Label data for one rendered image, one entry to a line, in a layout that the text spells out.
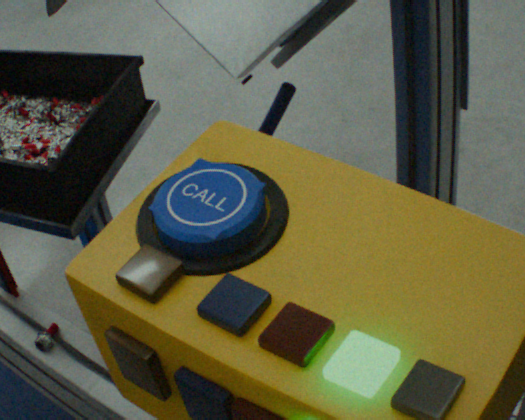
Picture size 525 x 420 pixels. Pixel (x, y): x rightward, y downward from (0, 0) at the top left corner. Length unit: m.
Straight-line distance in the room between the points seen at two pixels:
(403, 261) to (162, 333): 0.08
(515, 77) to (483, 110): 0.20
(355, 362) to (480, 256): 0.06
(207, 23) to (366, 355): 0.42
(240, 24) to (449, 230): 0.37
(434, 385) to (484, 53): 2.13
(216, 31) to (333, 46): 1.72
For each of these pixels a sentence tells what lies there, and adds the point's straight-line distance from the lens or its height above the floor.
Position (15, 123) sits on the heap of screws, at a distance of 0.81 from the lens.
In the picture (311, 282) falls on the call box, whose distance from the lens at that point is 0.27.
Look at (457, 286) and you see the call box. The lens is 0.27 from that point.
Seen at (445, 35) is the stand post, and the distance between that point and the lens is 0.82.
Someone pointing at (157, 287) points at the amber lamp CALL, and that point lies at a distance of 0.27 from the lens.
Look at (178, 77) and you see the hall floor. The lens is 2.29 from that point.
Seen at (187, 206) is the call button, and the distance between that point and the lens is 0.29.
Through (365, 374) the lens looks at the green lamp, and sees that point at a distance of 0.24.
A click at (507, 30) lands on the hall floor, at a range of 2.48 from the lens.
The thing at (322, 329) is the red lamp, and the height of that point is 1.08.
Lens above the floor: 1.28
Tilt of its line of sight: 44 degrees down
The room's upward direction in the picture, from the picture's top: 9 degrees counter-clockwise
